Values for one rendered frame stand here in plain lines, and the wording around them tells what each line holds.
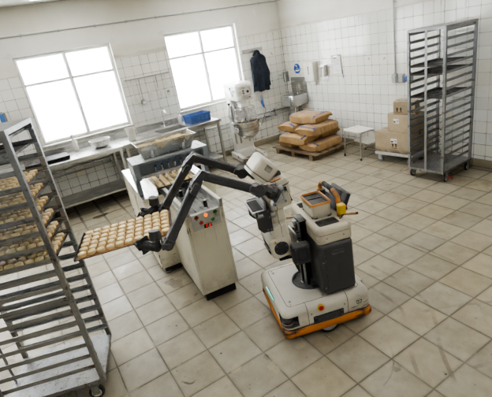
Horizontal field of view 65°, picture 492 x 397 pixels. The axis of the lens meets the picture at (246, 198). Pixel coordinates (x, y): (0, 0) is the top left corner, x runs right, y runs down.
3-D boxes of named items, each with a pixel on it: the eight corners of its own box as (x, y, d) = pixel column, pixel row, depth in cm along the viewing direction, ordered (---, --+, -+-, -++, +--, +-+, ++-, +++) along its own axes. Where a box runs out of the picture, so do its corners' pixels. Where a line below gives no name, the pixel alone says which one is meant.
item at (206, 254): (182, 269, 397) (160, 188, 364) (213, 257, 409) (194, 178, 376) (205, 304, 337) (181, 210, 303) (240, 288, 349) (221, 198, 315)
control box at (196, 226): (193, 230, 313) (189, 215, 308) (220, 220, 321) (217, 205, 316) (195, 231, 310) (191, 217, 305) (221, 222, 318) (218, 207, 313)
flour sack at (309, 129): (312, 138, 635) (311, 128, 629) (294, 136, 668) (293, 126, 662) (341, 127, 671) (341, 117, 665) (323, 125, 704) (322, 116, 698)
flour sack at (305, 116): (287, 123, 701) (285, 114, 695) (303, 117, 723) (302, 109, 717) (317, 125, 646) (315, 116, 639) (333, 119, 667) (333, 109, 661)
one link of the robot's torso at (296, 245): (299, 250, 297) (294, 220, 288) (313, 268, 271) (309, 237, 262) (266, 259, 293) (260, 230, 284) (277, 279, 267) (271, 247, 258)
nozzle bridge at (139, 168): (136, 191, 387) (125, 158, 374) (203, 171, 412) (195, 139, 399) (142, 200, 359) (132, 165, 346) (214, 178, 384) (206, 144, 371)
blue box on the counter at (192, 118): (191, 124, 656) (189, 116, 651) (184, 123, 680) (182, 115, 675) (211, 119, 675) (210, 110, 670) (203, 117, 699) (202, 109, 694)
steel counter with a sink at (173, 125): (23, 238, 547) (-14, 155, 502) (20, 224, 605) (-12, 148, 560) (230, 167, 693) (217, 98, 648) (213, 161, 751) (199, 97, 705)
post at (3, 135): (106, 377, 261) (5, 129, 197) (106, 381, 258) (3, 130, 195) (102, 379, 260) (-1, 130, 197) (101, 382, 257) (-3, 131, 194)
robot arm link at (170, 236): (203, 186, 223) (199, 183, 234) (193, 182, 221) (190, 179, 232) (171, 253, 225) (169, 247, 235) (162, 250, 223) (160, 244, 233)
